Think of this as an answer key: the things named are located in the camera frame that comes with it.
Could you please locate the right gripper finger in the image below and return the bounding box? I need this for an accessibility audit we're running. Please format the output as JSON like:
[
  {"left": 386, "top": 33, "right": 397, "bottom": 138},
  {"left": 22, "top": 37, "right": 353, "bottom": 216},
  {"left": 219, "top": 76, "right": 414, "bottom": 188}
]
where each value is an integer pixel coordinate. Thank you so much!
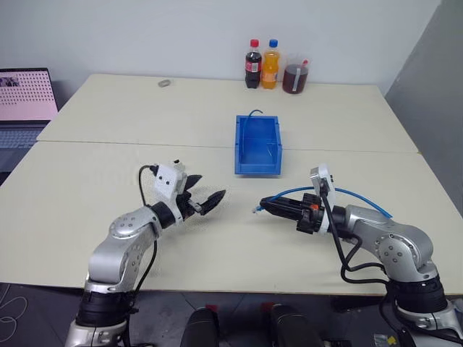
[
  {"left": 265, "top": 206, "right": 303, "bottom": 220},
  {"left": 260, "top": 196, "right": 305, "bottom": 210}
]

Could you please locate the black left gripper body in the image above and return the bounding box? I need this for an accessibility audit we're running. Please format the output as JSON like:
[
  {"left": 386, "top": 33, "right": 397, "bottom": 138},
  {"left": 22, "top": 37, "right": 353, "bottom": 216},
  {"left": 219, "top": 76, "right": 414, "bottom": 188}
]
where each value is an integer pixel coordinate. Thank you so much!
[{"left": 176, "top": 175, "right": 203, "bottom": 222}]

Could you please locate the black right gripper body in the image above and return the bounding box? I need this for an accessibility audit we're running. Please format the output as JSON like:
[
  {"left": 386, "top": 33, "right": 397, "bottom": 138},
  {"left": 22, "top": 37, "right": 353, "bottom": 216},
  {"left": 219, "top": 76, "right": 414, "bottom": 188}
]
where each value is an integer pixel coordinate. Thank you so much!
[{"left": 296, "top": 193, "right": 323, "bottom": 236}]

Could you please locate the long blue network cable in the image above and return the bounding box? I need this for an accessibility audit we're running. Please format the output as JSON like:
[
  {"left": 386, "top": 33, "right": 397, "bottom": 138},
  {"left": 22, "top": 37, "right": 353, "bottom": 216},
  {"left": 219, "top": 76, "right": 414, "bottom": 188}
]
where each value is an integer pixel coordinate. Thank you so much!
[{"left": 252, "top": 185, "right": 394, "bottom": 219}]

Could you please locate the blue plastic bin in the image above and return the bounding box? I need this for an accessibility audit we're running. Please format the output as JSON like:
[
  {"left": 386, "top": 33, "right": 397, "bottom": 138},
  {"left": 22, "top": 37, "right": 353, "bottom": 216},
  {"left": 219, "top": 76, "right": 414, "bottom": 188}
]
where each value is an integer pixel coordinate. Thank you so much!
[{"left": 234, "top": 114, "right": 284, "bottom": 177}]

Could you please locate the dark rounded shape red tab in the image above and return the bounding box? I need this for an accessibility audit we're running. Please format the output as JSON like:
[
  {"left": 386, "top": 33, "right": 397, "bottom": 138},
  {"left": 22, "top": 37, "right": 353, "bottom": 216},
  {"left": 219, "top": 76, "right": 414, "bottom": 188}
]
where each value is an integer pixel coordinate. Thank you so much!
[
  {"left": 179, "top": 304, "right": 222, "bottom": 347},
  {"left": 260, "top": 301, "right": 323, "bottom": 347}
]

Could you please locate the cola bottle red cap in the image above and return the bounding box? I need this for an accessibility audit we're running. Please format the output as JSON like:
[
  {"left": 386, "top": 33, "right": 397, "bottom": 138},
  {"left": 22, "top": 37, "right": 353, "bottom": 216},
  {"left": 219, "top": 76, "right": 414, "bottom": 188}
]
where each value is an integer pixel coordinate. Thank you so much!
[{"left": 245, "top": 38, "right": 263, "bottom": 90}]

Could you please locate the measuring cup with dark liquid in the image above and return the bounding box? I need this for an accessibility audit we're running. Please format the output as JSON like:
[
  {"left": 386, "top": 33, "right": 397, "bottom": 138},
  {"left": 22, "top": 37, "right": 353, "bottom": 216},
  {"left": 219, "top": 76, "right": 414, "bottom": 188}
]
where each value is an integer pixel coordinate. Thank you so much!
[{"left": 281, "top": 53, "right": 313, "bottom": 95}]

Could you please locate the orange soda bottle blue cap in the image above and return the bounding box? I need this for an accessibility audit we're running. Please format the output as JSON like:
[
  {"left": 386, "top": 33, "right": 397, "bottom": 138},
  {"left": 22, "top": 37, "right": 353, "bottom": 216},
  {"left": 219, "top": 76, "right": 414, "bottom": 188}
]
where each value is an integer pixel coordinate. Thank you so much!
[{"left": 260, "top": 38, "right": 281, "bottom": 90}]

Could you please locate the small clear bag yellow piece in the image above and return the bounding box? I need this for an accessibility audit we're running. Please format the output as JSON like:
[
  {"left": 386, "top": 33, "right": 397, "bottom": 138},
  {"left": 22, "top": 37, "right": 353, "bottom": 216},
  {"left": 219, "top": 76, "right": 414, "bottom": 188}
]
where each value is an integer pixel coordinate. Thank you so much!
[{"left": 373, "top": 333, "right": 398, "bottom": 347}]

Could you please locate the open laptop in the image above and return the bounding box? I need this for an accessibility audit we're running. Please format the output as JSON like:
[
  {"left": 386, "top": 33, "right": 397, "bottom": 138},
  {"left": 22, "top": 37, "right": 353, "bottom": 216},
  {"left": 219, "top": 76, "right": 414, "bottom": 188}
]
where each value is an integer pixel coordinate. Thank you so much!
[{"left": 0, "top": 67, "right": 60, "bottom": 173}]

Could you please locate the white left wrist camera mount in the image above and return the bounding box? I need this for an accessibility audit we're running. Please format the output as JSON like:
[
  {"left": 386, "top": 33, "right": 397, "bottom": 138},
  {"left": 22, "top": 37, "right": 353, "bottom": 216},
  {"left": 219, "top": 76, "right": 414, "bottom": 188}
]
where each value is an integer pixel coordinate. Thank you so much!
[{"left": 153, "top": 158, "right": 188, "bottom": 222}]

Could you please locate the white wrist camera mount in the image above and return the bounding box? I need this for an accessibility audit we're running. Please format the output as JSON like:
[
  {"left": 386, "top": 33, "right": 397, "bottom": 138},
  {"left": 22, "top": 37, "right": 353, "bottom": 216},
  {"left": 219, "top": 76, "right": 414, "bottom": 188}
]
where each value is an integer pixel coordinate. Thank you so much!
[
  {"left": 153, "top": 158, "right": 188, "bottom": 222},
  {"left": 308, "top": 163, "right": 336, "bottom": 234}
]

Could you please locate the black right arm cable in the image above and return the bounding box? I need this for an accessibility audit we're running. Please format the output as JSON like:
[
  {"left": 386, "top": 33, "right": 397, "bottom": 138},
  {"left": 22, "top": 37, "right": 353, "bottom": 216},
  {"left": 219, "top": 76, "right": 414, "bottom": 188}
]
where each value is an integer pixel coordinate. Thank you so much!
[{"left": 320, "top": 180, "right": 406, "bottom": 347}]

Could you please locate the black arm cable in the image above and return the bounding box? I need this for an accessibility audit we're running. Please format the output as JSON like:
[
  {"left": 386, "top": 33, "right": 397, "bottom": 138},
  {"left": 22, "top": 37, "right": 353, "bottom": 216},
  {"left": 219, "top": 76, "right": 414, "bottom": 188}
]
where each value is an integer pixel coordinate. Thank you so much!
[
  {"left": 124, "top": 164, "right": 160, "bottom": 347},
  {"left": 320, "top": 180, "right": 406, "bottom": 347}
]

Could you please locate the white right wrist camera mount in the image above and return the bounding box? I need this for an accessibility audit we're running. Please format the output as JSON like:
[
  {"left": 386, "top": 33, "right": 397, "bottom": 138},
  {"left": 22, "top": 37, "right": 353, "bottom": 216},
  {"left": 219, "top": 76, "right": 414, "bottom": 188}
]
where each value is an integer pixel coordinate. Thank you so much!
[{"left": 308, "top": 163, "right": 336, "bottom": 234}]

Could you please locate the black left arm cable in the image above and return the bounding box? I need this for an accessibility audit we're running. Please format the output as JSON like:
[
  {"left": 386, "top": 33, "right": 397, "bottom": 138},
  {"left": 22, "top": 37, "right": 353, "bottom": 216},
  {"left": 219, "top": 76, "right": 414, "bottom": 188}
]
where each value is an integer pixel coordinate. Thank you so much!
[{"left": 124, "top": 164, "right": 160, "bottom": 347}]

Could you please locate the short blue cable with coupler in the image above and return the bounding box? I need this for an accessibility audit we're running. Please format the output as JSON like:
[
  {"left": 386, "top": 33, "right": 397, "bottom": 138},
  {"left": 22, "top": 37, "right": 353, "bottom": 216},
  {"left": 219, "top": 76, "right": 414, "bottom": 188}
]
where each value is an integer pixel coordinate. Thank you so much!
[{"left": 242, "top": 108, "right": 276, "bottom": 160}]

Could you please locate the thin white floor cord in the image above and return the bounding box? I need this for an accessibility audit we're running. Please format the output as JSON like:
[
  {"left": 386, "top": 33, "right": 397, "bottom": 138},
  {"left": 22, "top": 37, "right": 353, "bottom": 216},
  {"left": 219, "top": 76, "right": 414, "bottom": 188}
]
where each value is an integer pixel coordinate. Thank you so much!
[{"left": 0, "top": 284, "right": 29, "bottom": 338}]

